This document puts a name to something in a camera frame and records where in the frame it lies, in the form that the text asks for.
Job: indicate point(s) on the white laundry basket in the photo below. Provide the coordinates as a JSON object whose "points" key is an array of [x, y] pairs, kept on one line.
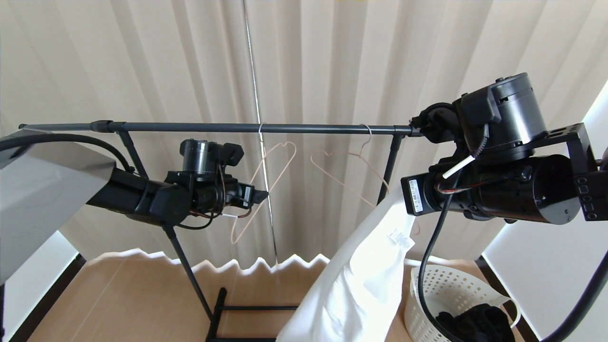
{"points": [[451, 285]]}

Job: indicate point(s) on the pink clothes hanger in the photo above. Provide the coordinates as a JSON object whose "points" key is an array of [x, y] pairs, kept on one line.
{"points": [[342, 183], [288, 161]]}

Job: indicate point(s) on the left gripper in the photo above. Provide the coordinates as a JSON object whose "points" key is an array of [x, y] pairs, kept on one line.
{"points": [[228, 194]]}

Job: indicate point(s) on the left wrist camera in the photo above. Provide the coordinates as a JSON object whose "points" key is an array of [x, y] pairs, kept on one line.
{"points": [[232, 154]]}

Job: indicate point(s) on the white printed t-shirt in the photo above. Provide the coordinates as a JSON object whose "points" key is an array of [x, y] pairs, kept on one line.
{"points": [[361, 285]]}

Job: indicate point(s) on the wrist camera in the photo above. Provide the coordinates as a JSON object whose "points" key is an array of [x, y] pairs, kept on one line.
{"points": [[477, 111], [232, 154]]}

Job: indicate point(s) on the black clothes rack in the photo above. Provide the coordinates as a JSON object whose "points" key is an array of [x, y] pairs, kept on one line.
{"points": [[213, 127]]}

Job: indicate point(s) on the beige curtain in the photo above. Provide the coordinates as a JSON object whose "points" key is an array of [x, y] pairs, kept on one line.
{"points": [[332, 71]]}

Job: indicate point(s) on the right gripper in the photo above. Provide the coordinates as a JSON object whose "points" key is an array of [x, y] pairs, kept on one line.
{"points": [[522, 190]]}

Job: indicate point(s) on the black shorts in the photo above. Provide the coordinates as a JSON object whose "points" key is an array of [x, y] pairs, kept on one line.
{"points": [[475, 323]]}

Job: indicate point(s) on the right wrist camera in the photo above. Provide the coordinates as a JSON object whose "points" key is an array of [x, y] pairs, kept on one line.
{"points": [[477, 111]]}

